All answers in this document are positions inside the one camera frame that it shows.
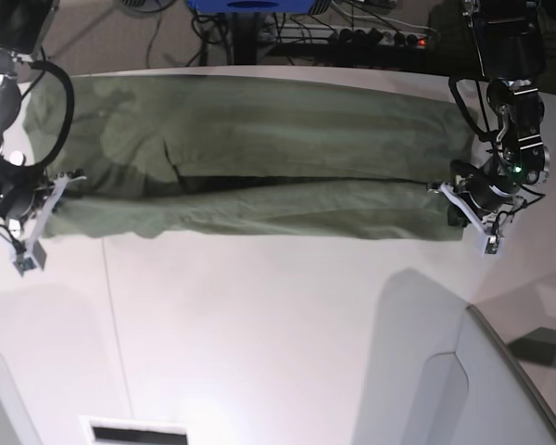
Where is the black power strip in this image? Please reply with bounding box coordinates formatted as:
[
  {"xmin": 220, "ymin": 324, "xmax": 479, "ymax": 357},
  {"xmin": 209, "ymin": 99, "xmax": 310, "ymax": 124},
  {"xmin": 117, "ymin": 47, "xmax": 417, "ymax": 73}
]
[{"xmin": 328, "ymin": 28, "xmax": 433, "ymax": 50}]

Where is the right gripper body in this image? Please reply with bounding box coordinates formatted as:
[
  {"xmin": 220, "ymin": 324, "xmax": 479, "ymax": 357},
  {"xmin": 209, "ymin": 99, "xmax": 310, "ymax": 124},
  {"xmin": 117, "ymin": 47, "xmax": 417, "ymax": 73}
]
[{"xmin": 0, "ymin": 173, "xmax": 50, "ymax": 221}]

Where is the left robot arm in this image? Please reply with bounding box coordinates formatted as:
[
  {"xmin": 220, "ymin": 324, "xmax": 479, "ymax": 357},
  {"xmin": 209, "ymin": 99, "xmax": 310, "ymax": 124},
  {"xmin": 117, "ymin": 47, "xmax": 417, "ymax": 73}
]
[{"xmin": 449, "ymin": 1, "xmax": 550, "ymax": 226}]

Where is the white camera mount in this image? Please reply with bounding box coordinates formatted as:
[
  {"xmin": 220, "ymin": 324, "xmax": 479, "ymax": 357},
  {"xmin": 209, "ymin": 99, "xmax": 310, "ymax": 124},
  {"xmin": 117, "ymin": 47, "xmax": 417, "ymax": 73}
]
[
  {"xmin": 428, "ymin": 183, "xmax": 546, "ymax": 255},
  {"xmin": 8, "ymin": 169, "xmax": 86, "ymax": 277}
]

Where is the white slotted plate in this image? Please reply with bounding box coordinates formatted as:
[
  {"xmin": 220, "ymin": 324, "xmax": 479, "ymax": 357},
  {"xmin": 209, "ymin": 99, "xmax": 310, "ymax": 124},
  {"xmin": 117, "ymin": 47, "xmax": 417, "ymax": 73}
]
[{"xmin": 80, "ymin": 415, "xmax": 190, "ymax": 445}]

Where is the green t-shirt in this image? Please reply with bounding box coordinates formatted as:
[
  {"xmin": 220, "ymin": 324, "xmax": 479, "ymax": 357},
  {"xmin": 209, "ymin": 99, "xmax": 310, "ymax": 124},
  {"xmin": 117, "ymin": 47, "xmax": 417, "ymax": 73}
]
[{"xmin": 45, "ymin": 76, "xmax": 473, "ymax": 242}]

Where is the black table leg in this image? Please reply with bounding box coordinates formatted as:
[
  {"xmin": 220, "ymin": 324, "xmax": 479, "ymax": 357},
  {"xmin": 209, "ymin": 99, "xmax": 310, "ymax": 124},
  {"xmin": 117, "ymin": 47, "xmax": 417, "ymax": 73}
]
[{"xmin": 230, "ymin": 13, "xmax": 263, "ymax": 66}]

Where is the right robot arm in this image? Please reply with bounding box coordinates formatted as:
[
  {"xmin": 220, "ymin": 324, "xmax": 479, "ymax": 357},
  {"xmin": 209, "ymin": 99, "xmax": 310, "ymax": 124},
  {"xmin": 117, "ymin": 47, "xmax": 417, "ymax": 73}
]
[{"xmin": 0, "ymin": 1, "xmax": 75, "ymax": 220}]

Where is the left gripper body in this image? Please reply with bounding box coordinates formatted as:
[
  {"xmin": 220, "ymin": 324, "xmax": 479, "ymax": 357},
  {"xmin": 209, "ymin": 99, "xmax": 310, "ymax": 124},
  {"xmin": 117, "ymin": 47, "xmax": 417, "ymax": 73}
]
[{"xmin": 450, "ymin": 160, "xmax": 519, "ymax": 218}]

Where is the blue box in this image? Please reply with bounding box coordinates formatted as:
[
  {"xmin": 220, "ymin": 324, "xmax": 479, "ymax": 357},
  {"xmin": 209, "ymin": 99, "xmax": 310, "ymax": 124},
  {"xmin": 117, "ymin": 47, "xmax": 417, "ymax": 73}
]
[{"xmin": 187, "ymin": 0, "xmax": 315, "ymax": 14}]

